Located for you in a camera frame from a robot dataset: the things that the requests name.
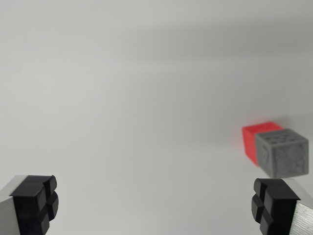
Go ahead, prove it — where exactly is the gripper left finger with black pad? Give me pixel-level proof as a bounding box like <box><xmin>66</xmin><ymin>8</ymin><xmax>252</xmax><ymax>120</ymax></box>
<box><xmin>0</xmin><ymin>174</ymin><xmax>60</xmax><ymax>235</ymax></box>

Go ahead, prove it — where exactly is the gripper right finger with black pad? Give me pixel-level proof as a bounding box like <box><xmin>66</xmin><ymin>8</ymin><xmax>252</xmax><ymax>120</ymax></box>
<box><xmin>250</xmin><ymin>178</ymin><xmax>313</xmax><ymax>235</ymax></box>

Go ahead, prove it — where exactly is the grey embossed rubber cube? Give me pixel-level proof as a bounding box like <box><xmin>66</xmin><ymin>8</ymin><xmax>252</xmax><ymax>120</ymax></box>
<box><xmin>254</xmin><ymin>128</ymin><xmax>310</xmax><ymax>179</ymax></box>

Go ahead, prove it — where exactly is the red embossed rubber cube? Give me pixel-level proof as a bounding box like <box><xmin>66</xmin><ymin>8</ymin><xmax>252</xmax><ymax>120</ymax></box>
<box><xmin>242</xmin><ymin>121</ymin><xmax>284</xmax><ymax>167</ymax></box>

